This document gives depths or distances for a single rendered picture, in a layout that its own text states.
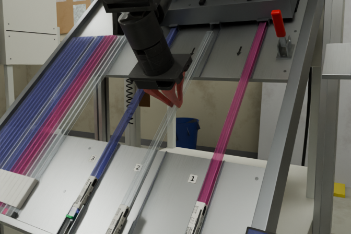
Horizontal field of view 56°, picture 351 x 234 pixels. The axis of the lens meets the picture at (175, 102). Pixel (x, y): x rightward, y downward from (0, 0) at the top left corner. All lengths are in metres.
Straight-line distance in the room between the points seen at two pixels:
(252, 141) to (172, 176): 3.02
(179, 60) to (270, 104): 2.58
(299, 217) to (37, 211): 0.62
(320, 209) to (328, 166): 0.11
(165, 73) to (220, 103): 3.05
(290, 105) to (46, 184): 0.48
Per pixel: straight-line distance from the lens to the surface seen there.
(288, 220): 0.92
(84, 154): 0.69
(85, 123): 4.62
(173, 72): 0.55
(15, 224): 0.68
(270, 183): 0.50
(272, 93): 3.13
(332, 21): 0.87
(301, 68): 0.62
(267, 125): 3.12
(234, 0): 0.74
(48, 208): 0.68
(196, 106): 3.70
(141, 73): 0.58
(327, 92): 0.86
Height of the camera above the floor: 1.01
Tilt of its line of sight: 7 degrees down
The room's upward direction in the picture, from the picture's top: straight up
